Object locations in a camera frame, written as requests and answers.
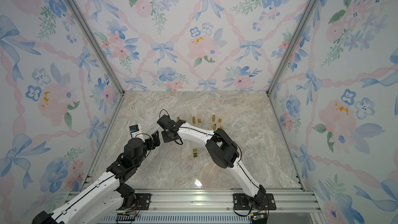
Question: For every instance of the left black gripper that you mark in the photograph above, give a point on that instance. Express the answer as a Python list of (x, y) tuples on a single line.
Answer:
[(156, 139)]

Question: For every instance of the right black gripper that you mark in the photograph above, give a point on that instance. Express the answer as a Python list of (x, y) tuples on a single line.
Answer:
[(165, 138)]

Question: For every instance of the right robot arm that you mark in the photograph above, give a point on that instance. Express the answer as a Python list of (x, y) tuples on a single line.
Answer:
[(224, 152)]

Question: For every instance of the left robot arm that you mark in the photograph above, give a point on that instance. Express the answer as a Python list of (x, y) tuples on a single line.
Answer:
[(110, 191)]

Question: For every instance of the square gold lipstick box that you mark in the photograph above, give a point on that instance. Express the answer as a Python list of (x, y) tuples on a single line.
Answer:
[(195, 152)]

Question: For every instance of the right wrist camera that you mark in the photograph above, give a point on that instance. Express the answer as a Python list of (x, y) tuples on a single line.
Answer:
[(165, 122)]

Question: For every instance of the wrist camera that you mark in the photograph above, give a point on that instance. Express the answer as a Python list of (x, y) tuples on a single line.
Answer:
[(165, 122), (135, 130)]

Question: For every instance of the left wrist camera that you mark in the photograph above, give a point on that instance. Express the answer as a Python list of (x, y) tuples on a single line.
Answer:
[(135, 130)]

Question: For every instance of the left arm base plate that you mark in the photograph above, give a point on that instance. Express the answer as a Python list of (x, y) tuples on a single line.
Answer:
[(141, 200)]

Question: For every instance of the aluminium front rail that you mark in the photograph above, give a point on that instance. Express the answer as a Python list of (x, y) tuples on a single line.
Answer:
[(215, 206)]

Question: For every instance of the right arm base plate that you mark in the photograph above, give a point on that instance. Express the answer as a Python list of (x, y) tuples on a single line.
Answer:
[(243, 202)]

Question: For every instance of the left aluminium corner post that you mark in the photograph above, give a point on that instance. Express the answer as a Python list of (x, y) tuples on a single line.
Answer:
[(89, 35)]

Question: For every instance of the aluminium corner post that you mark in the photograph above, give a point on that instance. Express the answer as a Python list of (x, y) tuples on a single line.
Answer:
[(89, 35), (294, 41)]

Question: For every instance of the right aluminium corner post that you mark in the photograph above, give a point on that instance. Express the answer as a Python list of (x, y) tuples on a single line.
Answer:
[(294, 41)]

